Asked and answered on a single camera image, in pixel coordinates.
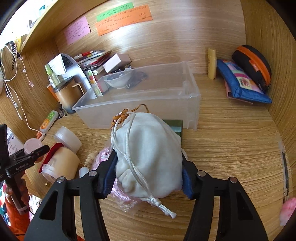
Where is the white cardboard box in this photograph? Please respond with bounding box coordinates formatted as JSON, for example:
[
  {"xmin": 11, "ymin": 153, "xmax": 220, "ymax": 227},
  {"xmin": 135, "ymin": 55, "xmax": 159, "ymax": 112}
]
[{"xmin": 103, "ymin": 53, "xmax": 132, "ymax": 73}]

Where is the red velvet pouch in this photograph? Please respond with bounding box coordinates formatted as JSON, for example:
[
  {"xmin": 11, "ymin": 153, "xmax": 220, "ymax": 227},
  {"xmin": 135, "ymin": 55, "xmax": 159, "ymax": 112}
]
[{"xmin": 39, "ymin": 143, "xmax": 64, "ymax": 173}]

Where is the orange sleeve left forearm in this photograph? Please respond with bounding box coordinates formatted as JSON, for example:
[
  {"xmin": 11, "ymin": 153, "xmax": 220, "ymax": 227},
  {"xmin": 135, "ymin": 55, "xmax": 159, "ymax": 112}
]
[{"xmin": 4, "ymin": 187, "xmax": 30, "ymax": 240}]

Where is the fruit pattern box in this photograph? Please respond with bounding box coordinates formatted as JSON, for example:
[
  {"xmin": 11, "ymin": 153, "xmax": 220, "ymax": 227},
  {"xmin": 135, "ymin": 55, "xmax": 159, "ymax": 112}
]
[{"xmin": 84, "ymin": 69, "xmax": 108, "ymax": 97}]

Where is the stack of books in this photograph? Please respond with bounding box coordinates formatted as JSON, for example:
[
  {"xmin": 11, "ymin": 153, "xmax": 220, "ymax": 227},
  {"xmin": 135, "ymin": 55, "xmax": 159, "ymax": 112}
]
[{"xmin": 77, "ymin": 51, "xmax": 112, "ymax": 71}]

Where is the wooden shelf board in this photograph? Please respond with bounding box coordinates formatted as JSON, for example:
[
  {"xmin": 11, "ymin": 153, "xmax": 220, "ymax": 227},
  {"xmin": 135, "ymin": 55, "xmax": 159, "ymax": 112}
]
[{"xmin": 21, "ymin": 0, "xmax": 105, "ymax": 52}]

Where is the white drawstring pouch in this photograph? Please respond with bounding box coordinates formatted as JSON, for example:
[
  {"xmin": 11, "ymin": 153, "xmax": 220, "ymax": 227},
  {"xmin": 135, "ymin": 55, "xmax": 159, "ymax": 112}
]
[{"xmin": 111, "ymin": 110, "xmax": 185, "ymax": 218}]

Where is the beige cream jar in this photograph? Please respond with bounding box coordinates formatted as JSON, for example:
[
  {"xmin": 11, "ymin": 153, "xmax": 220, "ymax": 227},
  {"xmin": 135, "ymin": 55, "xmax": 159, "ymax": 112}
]
[{"xmin": 41, "ymin": 147, "xmax": 80, "ymax": 183}]

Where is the orange sticky note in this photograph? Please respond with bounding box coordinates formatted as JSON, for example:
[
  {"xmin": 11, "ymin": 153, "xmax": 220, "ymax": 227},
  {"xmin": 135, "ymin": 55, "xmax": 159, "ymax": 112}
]
[{"xmin": 96, "ymin": 4, "xmax": 152, "ymax": 36}]

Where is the cream spiral seashell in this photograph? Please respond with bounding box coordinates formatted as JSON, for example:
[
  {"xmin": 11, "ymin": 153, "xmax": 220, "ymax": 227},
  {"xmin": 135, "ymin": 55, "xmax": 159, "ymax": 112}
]
[{"xmin": 84, "ymin": 151, "xmax": 99, "ymax": 169}]

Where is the pink sticky note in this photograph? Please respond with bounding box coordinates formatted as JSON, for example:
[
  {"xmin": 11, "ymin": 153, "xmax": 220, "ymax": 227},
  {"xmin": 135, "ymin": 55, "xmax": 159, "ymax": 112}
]
[{"xmin": 64, "ymin": 16, "xmax": 91, "ymax": 45}]

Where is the bowl of beads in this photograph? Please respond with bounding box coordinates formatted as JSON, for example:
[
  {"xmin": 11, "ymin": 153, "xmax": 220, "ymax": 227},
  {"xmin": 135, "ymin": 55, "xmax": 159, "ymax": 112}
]
[{"xmin": 103, "ymin": 70, "xmax": 133, "ymax": 89}]

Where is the black orange zip case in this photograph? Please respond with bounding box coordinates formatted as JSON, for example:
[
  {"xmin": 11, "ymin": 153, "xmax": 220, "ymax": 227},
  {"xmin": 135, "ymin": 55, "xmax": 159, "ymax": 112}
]
[{"xmin": 231, "ymin": 45, "xmax": 272, "ymax": 93}]

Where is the left hand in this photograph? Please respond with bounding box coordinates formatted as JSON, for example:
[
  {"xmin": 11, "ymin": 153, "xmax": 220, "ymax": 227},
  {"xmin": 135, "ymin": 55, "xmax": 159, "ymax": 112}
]
[{"xmin": 5, "ymin": 178, "xmax": 27, "ymax": 197}]

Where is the green orange tube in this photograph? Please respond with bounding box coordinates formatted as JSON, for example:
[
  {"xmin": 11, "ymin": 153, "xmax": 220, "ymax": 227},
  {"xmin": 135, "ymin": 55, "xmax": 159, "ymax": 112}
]
[{"xmin": 36, "ymin": 110, "xmax": 59, "ymax": 139}]

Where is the brown mug with lid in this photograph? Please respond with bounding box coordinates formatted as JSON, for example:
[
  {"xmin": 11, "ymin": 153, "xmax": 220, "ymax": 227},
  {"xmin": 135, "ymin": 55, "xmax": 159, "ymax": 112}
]
[{"xmin": 53, "ymin": 77, "xmax": 84, "ymax": 114}]

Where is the yellow lotion bottle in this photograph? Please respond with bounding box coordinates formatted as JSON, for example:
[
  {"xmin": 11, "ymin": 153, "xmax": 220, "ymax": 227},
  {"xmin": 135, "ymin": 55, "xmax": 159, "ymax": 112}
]
[{"xmin": 208, "ymin": 48, "xmax": 217, "ymax": 80}]

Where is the green sticky note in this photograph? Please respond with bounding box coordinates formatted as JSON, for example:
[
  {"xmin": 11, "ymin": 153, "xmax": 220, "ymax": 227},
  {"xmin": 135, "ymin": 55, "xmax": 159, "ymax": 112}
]
[{"xmin": 96, "ymin": 2, "xmax": 134, "ymax": 22}]

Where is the pink rope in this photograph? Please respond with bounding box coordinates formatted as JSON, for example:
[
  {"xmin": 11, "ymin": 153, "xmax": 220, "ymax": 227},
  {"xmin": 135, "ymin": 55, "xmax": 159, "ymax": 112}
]
[{"xmin": 91, "ymin": 148, "xmax": 142, "ymax": 212}]

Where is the dark green box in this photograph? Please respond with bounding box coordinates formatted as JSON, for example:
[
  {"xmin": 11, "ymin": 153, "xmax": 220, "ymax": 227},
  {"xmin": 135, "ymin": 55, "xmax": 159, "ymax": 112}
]
[{"xmin": 163, "ymin": 120, "xmax": 183, "ymax": 145}]

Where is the blue patchwork pouch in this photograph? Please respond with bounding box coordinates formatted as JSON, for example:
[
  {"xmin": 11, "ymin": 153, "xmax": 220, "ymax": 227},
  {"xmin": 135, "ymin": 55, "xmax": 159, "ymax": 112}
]
[{"xmin": 217, "ymin": 59, "xmax": 272, "ymax": 103}]

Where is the white charging cable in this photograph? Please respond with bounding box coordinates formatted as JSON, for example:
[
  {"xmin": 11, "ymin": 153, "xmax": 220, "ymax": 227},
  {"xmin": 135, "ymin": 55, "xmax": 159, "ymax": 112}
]
[{"xmin": 0, "ymin": 44, "xmax": 42, "ymax": 137}]

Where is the clear plastic storage bin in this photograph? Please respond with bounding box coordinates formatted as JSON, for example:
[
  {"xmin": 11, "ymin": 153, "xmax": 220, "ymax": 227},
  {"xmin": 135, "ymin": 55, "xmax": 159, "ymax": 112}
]
[{"xmin": 72, "ymin": 62, "xmax": 201, "ymax": 130}]

